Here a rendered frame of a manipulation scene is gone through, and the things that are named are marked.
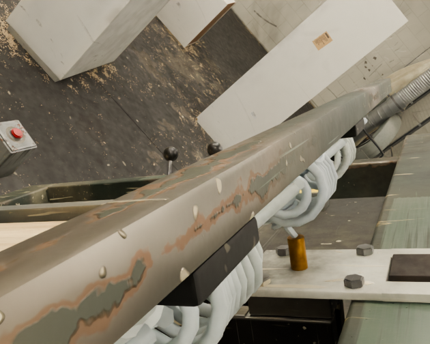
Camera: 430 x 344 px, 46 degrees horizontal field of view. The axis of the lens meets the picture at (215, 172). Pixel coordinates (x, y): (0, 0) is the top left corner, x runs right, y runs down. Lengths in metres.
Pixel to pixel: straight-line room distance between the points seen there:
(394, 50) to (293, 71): 4.56
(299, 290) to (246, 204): 0.29
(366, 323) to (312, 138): 0.19
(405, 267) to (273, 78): 4.37
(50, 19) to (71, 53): 0.26
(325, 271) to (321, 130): 0.22
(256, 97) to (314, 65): 0.62
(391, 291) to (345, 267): 0.07
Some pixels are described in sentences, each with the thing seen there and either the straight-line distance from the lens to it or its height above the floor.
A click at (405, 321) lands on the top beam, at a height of 1.91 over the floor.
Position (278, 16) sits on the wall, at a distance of 9.16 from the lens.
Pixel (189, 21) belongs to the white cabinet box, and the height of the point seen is 0.26.
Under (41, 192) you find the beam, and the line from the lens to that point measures 1.71.
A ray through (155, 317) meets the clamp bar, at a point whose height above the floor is 1.92.
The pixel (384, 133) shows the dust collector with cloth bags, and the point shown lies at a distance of 6.44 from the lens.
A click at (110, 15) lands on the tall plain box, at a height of 0.69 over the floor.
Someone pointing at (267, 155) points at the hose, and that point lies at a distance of 0.18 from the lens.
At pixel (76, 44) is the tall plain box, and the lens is 3.69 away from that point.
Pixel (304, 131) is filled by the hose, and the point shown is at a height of 1.97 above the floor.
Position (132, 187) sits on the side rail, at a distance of 1.53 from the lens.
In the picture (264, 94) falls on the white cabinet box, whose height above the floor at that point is 0.71.
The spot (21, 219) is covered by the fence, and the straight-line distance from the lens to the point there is 1.48.
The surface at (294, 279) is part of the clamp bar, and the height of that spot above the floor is 1.83.
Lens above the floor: 2.03
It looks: 26 degrees down
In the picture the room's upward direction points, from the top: 51 degrees clockwise
